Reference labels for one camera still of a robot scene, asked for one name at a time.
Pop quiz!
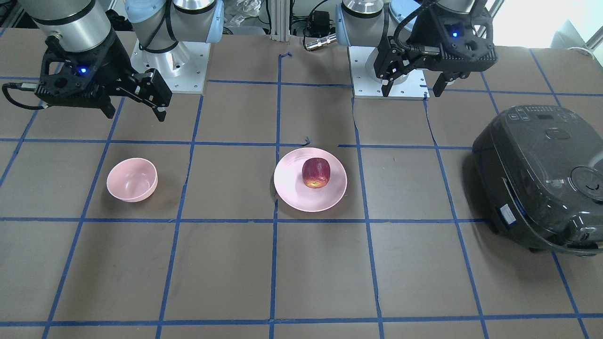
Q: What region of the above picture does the pink plate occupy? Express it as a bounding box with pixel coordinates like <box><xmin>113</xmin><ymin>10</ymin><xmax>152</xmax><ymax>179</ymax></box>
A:
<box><xmin>273</xmin><ymin>147</ymin><xmax>348</xmax><ymax>212</ymax></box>

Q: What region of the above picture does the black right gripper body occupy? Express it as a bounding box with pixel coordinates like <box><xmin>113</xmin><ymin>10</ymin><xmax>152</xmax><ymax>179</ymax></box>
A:
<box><xmin>34</xmin><ymin>32</ymin><xmax>137</xmax><ymax>109</ymax></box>

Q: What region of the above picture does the aluminium frame post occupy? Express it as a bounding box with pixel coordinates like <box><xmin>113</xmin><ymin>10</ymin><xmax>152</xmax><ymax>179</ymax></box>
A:
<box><xmin>269</xmin><ymin>0</ymin><xmax>290</xmax><ymax>43</ymax></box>

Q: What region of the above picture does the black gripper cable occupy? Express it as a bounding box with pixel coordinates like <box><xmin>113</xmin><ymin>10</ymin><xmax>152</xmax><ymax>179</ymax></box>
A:
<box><xmin>1</xmin><ymin>82</ymin><xmax>48</xmax><ymax>111</ymax></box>

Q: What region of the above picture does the pink bowl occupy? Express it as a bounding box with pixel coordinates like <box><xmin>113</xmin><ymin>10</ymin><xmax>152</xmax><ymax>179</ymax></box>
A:
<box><xmin>106</xmin><ymin>157</ymin><xmax>159</xmax><ymax>202</ymax></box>

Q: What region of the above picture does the black rice cooker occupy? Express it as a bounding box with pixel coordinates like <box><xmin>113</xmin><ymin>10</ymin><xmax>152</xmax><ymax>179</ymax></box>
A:
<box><xmin>472</xmin><ymin>105</ymin><xmax>603</xmax><ymax>256</ymax></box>

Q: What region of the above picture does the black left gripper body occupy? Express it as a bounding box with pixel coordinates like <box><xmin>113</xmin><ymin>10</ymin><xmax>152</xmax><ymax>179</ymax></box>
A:
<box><xmin>375</xmin><ymin>7</ymin><xmax>498</xmax><ymax>76</ymax></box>

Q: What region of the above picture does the red apple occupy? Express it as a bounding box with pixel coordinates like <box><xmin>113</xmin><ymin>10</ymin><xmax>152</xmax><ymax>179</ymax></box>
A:
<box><xmin>302</xmin><ymin>157</ymin><xmax>330</xmax><ymax>189</ymax></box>

